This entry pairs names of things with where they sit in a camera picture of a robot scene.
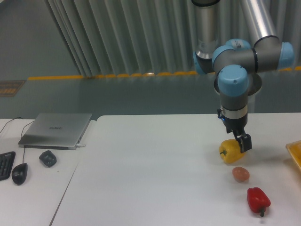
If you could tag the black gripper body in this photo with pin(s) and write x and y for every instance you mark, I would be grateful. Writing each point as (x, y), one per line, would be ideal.
(233, 121)

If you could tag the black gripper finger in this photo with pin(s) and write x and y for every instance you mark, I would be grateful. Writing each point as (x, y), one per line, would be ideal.
(246, 143)
(239, 139)

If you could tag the yellow bell pepper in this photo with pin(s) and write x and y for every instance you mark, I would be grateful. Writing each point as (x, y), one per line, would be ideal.
(229, 151)

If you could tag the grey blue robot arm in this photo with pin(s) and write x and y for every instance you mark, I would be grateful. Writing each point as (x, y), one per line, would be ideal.
(237, 60)

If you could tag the yellow plastic basket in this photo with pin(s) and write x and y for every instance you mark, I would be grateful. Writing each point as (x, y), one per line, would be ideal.
(294, 150)

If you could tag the red bell pepper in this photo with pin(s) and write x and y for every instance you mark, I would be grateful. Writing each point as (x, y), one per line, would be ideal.
(257, 200)

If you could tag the brown egg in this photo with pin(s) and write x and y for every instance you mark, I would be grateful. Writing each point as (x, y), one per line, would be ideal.
(240, 174)

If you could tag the grey pleated curtain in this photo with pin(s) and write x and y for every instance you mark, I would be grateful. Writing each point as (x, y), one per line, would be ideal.
(107, 37)

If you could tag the silver closed laptop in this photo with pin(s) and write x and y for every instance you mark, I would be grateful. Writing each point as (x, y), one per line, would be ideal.
(56, 131)

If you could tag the small black controller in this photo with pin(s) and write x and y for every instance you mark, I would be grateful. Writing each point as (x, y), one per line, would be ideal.
(48, 159)

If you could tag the black computer mouse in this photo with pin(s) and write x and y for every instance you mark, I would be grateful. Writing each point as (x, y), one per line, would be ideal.
(19, 173)

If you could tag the black keyboard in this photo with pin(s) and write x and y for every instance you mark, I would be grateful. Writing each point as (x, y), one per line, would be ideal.
(6, 164)

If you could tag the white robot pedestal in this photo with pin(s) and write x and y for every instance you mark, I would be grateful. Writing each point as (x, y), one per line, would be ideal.
(254, 94)

